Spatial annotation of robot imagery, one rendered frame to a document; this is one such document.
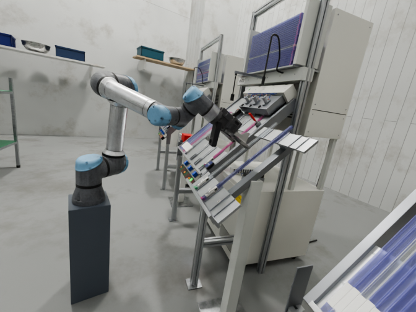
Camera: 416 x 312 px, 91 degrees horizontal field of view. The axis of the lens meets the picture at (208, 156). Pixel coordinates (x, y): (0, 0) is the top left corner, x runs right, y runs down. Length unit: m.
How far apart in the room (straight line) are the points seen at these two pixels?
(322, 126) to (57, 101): 5.11
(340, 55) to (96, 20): 5.03
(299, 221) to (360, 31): 1.28
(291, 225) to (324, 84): 0.98
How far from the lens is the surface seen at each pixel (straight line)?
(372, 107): 3.96
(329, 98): 1.53
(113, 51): 5.70
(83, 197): 1.17
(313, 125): 1.47
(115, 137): 1.17
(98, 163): 1.13
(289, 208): 1.58
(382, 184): 3.90
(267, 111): 1.29
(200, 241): 1.30
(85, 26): 5.71
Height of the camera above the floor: 1.10
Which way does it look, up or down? 14 degrees down
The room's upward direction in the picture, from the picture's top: 8 degrees clockwise
